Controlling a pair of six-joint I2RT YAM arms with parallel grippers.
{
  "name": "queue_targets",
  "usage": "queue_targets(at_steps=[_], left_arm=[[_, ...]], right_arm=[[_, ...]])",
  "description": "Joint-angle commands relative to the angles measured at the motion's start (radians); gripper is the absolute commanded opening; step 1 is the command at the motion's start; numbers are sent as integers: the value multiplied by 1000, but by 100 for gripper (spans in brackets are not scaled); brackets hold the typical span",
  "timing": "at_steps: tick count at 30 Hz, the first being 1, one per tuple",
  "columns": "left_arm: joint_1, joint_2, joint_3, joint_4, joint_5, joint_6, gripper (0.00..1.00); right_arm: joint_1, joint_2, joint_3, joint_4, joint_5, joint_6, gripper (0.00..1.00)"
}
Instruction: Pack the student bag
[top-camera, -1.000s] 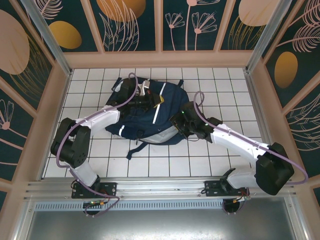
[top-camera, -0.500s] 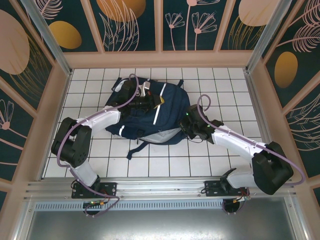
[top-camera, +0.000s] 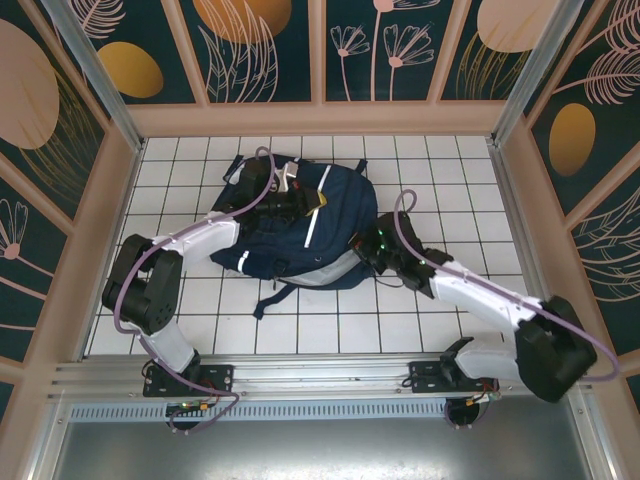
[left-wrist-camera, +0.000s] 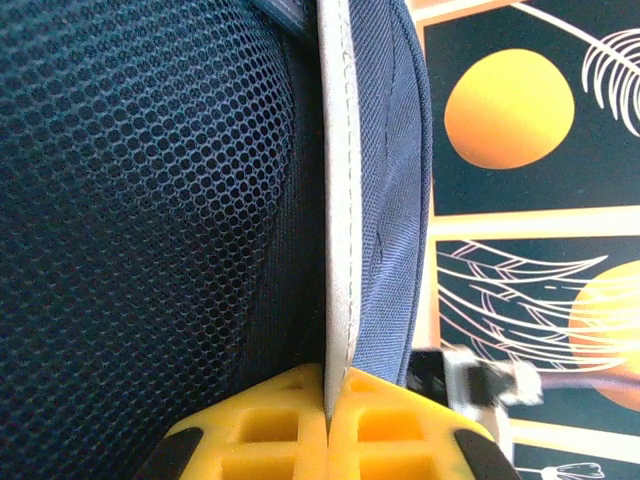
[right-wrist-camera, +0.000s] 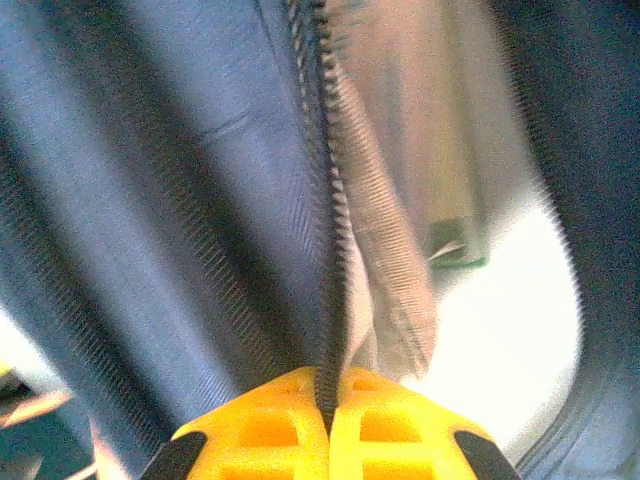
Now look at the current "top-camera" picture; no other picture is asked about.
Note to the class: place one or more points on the navy blue backpack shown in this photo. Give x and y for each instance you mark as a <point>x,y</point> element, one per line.
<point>340,210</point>

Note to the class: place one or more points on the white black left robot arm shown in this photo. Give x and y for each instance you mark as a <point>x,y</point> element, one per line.
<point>200,240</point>

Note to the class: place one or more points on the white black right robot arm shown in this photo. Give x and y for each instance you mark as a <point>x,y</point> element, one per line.
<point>480,295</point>

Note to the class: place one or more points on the grey metal sheet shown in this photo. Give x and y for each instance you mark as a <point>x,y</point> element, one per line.
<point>320,450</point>

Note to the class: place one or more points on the aluminium side rail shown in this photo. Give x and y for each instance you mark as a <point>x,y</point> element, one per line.
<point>525,240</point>

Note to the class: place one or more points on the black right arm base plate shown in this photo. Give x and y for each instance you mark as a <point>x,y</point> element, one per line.
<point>425,375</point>

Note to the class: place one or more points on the aluminium mounting rail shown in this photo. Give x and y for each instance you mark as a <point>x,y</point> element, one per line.
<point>320,370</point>

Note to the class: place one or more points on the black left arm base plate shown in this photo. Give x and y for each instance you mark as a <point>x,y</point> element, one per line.
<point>220,377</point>

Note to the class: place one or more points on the aluminium frame post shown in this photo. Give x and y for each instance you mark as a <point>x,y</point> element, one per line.
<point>535,70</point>
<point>95,75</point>

